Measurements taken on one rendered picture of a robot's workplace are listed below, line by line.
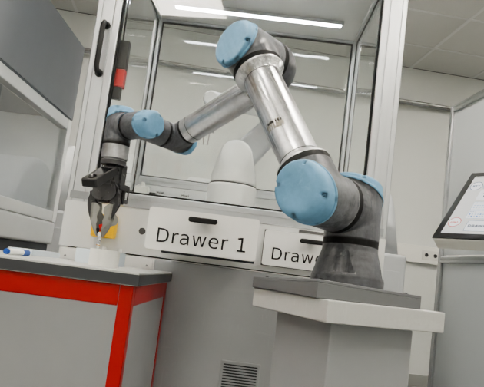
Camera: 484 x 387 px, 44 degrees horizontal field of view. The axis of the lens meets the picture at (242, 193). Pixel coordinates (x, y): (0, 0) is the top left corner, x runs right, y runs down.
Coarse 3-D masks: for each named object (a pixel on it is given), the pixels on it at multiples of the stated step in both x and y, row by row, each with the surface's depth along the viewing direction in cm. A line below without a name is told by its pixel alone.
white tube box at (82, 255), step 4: (76, 248) 159; (80, 248) 158; (84, 248) 158; (76, 252) 158; (80, 252) 158; (84, 252) 158; (88, 252) 157; (76, 256) 158; (80, 256) 158; (84, 256) 158; (88, 256) 157; (120, 256) 165; (124, 256) 167; (76, 260) 158; (80, 260) 158; (84, 260) 157; (120, 260) 165; (124, 260) 168; (120, 264) 165
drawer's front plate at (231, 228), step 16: (160, 208) 156; (160, 224) 156; (176, 224) 156; (192, 224) 156; (208, 224) 156; (224, 224) 156; (240, 224) 156; (256, 224) 156; (176, 240) 155; (192, 240) 155; (208, 240) 155; (240, 240) 155; (256, 240) 155; (224, 256) 155; (240, 256) 155
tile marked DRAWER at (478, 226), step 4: (468, 220) 177; (472, 220) 176; (476, 220) 175; (480, 220) 174; (468, 224) 175; (472, 224) 174; (476, 224) 173; (480, 224) 173; (464, 228) 175; (468, 228) 174; (472, 228) 173; (476, 228) 172; (480, 228) 171
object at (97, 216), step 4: (92, 204) 164; (96, 204) 164; (100, 204) 166; (92, 208) 164; (96, 208) 163; (100, 208) 164; (92, 212) 164; (96, 212) 163; (100, 212) 164; (92, 216) 163; (96, 216) 163; (100, 216) 166; (92, 220) 163; (96, 220) 163; (100, 220) 167; (92, 224) 163; (96, 224) 163; (92, 228) 164; (96, 228) 162; (96, 232) 163
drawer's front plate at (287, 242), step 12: (264, 240) 186; (276, 240) 186; (288, 240) 186; (264, 252) 186; (276, 252) 186; (300, 252) 186; (312, 252) 186; (264, 264) 185; (276, 264) 185; (288, 264) 185; (300, 264) 185; (312, 264) 185
